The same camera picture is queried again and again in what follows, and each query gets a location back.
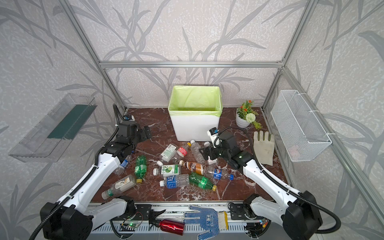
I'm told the red metal flask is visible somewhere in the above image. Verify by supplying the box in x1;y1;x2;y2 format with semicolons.
148;210;185;236

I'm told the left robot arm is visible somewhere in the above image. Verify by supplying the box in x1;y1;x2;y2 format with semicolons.
30;105;152;240

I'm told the brown label tea bottle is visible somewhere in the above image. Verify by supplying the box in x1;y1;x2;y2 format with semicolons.
179;160;206;176

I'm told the square red text label bottle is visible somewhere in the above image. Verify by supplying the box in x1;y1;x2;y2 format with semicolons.
204;142;218;167

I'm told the yellow sponge pad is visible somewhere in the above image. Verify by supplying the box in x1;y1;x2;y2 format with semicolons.
218;212;229;231

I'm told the square green label bottle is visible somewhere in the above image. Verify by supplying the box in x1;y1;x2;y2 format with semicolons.
160;144;177;163

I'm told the pepsi bottle blue cap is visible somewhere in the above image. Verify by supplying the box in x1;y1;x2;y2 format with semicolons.
204;166;234;181

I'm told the green plastic bottle yellow cap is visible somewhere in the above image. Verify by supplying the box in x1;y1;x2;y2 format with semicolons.
189;173;217;191

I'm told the small green bottle yellow cap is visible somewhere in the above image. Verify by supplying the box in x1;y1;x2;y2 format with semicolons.
135;155;147;184

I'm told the blue cap clear bottle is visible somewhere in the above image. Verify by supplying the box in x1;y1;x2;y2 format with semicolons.
114;155;132;176

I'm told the white bin with green liner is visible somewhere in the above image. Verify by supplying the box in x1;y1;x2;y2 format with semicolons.
168;86;223;142

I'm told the blue dotted knit glove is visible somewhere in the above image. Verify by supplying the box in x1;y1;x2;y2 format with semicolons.
183;205;220;240

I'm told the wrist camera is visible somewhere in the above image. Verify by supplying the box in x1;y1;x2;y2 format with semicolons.
123;114;135;121
207;127;221;148

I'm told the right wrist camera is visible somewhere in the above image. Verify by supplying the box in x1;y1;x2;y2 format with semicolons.
207;127;221;148

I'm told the lime label white cap bottle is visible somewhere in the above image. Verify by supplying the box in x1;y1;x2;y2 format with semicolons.
153;165;181;177

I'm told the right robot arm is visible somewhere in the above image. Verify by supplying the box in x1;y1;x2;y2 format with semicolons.
200;127;342;240

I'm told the beige work glove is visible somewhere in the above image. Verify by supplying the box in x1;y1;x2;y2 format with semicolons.
254;131;275;166

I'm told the red label yellow cap bottle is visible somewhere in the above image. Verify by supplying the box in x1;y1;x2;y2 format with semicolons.
177;142;191;158

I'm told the potted plant white pot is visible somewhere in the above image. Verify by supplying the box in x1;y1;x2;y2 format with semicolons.
236;100;262;130

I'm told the blue label water bottle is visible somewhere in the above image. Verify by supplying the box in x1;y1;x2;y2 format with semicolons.
159;174;190;189

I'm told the white wire mesh basket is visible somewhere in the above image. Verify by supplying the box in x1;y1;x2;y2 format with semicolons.
271;90;332;162

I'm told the clear acrylic wall shelf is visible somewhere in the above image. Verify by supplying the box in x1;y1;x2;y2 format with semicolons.
9;94;97;163

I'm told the clear bottle green cap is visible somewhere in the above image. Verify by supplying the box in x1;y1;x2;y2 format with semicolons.
101;175;137;200

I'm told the clear bottle white cap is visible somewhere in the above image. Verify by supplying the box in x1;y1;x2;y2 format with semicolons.
190;140;206;165

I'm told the green circuit board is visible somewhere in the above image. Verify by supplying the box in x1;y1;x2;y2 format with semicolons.
120;223;142;232

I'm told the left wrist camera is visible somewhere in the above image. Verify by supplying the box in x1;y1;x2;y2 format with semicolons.
123;114;135;121

